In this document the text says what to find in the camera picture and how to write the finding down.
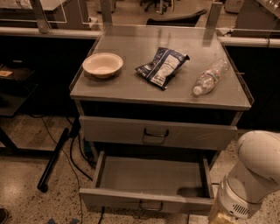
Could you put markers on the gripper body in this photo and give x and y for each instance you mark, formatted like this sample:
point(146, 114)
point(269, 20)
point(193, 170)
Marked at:
point(233, 201)

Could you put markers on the grey drawer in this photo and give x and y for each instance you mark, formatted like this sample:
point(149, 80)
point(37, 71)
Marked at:
point(180, 185)
point(167, 134)

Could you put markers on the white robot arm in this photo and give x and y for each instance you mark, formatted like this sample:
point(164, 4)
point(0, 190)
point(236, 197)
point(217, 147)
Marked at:
point(255, 175)

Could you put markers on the grey drawer cabinet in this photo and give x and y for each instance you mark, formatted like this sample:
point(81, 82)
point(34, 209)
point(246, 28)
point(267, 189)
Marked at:
point(127, 95)

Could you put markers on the clear plastic water bottle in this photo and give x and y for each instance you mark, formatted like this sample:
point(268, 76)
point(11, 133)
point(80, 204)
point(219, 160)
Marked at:
point(210, 78)

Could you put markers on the blue chip bag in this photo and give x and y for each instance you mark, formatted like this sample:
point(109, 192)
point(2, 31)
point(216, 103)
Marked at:
point(163, 67)

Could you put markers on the black metal stand leg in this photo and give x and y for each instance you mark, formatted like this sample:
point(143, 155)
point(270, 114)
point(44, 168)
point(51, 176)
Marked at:
point(66, 134)

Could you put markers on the white bowl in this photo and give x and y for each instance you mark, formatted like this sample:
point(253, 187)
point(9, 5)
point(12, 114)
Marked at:
point(102, 65)

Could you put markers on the dark shoe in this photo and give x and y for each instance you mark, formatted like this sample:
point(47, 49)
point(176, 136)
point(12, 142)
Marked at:
point(3, 215)

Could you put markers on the dark side table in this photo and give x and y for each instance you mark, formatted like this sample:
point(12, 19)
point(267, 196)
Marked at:
point(15, 89)

